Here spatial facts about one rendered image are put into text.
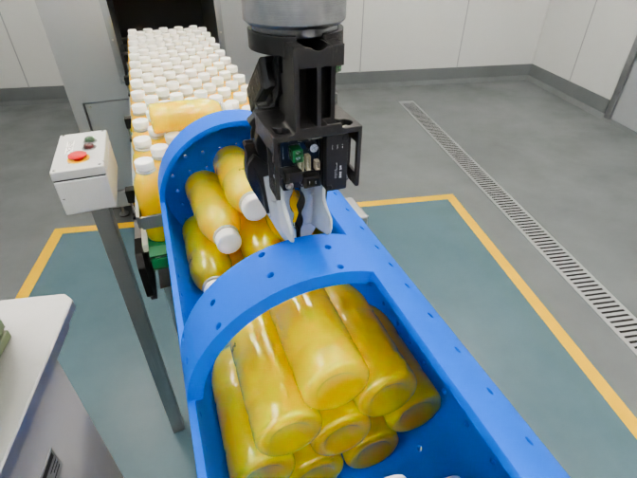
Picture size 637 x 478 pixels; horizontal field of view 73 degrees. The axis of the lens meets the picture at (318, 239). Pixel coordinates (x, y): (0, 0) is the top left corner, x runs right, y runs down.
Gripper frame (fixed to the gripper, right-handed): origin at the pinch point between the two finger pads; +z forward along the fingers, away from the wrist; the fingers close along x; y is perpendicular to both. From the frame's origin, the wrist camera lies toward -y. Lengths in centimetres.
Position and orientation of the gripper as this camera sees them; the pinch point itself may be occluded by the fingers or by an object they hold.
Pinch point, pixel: (295, 231)
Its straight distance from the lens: 45.2
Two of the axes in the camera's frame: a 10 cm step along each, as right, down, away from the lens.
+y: 3.5, 5.6, -7.6
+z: 0.0, 8.1, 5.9
